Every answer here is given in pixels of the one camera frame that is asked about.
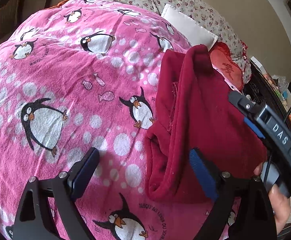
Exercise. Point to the clear plastic bag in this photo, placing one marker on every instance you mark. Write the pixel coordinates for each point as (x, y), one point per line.
(279, 80)

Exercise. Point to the floral pillow with red trim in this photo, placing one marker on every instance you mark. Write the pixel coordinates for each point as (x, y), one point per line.
(246, 62)

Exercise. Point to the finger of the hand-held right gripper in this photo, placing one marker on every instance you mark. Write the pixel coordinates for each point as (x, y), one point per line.
(254, 127)

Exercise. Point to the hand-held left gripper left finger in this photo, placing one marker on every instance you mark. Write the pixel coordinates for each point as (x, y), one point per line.
(84, 172)

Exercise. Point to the person's right hand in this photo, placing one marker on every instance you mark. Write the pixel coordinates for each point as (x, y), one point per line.
(281, 207)

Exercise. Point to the pink penguin blanket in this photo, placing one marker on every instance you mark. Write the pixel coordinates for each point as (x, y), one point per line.
(60, 80)

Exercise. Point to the dark carved wooden cabinet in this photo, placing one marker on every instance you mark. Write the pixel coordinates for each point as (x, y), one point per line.
(260, 90)

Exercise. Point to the white pillow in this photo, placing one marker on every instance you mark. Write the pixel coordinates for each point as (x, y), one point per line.
(188, 27)

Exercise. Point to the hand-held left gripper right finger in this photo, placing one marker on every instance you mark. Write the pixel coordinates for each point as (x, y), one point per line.
(203, 177)

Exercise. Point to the dark red fleece garment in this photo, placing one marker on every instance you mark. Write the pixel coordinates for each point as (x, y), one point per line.
(205, 105)

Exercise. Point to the red heart cushion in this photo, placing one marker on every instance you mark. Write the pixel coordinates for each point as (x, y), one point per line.
(225, 67)

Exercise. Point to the dark wooden chair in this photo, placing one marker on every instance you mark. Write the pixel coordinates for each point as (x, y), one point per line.
(8, 10)

